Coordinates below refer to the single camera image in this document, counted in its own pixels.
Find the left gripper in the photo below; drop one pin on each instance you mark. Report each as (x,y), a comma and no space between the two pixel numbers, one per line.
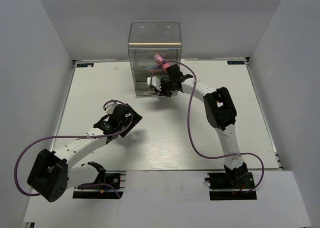
(137,118)

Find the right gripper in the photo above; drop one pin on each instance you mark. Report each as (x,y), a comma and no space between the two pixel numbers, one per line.
(163,92)

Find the pink capped clip jar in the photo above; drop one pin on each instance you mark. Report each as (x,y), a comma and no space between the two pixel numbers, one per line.
(160,60)

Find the clear plastic drawer organizer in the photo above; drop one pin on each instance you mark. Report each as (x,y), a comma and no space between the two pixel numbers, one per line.
(146,38)

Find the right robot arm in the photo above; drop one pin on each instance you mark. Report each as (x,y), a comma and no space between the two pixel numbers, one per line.
(219,111)

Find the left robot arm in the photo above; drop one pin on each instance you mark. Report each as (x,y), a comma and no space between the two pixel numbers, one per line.
(56,171)

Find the right blue table label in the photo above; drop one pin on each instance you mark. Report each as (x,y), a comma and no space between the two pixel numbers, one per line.
(235,62)

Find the blue table label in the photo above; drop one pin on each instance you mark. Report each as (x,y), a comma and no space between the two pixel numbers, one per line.
(85,65)
(235,62)

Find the left blue table label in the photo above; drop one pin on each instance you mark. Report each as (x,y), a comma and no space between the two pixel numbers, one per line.
(85,65)

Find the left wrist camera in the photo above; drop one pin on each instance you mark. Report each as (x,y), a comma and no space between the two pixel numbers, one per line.
(109,107)

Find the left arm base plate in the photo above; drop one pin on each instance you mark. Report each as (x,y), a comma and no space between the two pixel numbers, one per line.
(105,188)

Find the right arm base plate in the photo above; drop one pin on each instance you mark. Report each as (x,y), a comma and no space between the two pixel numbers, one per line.
(221,187)

